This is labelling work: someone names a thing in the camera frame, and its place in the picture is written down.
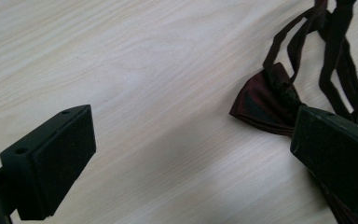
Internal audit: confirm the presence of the dark red bow tie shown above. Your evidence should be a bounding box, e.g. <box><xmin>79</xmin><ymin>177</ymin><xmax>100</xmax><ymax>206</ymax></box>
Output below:
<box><xmin>228</xmin><ymin>0</ymin><xmax>358</xmax><ymax>224</ymax></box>

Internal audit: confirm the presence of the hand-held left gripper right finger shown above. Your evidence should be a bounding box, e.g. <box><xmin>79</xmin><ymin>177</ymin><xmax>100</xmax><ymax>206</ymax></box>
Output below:
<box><xmin>290</xmin><ymin>105</ymin><xmax>358</xmax><ymax>223</ymax></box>

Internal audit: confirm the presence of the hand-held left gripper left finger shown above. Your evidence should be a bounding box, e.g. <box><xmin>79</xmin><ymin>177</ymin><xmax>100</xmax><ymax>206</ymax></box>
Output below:
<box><xmin>0</xmin><ymin>104</ymin><xmax>97</xmax><ymax>221</ymax></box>

